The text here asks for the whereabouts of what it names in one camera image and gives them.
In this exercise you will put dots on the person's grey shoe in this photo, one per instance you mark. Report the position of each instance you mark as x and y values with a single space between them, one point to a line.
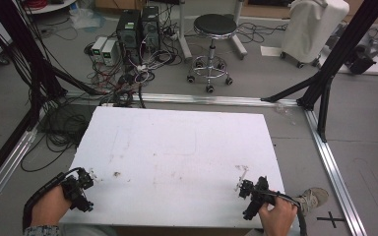
313 198

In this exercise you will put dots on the clear plastic scrap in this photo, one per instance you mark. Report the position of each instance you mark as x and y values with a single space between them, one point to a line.
285 113

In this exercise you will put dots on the black round stool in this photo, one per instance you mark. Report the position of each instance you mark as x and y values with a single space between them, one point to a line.
214 26

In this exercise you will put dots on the black device on white board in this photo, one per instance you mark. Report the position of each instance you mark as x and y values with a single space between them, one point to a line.
362 57

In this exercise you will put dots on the white covered machine on wheels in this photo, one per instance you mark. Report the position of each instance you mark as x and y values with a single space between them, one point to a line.
311 29

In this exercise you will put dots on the white round table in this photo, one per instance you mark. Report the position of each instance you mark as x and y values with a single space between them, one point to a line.
50 6

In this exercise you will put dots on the large black computer tower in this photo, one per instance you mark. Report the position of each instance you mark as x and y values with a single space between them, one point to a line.
129 32

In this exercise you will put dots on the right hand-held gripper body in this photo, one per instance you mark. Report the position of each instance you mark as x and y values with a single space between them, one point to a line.
257 198

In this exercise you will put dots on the long aluminium floor rail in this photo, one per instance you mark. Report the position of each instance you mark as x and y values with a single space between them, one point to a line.
210 99

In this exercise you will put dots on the person's patterned sleeve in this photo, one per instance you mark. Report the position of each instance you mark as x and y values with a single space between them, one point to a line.
42 230

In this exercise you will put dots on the white power supply unit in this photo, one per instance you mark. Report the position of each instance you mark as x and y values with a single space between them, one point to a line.
98 47
109 51

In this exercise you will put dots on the clear plastic bag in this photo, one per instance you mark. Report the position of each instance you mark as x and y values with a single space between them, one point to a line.
85 18

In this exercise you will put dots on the white metal table legs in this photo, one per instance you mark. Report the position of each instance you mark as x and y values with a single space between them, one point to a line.
185 39

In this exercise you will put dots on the person's left hand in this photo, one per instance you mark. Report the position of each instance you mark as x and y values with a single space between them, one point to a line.
50 206

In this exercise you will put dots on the slim black computer tower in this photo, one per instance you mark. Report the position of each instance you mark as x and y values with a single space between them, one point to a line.
151 26

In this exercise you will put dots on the black braced frame post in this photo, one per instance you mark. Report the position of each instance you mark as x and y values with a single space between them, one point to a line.
341 52

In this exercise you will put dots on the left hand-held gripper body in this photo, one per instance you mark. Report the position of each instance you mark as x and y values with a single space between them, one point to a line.
78 193

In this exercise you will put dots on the person's right hand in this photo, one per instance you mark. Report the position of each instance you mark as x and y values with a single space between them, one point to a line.
277 218

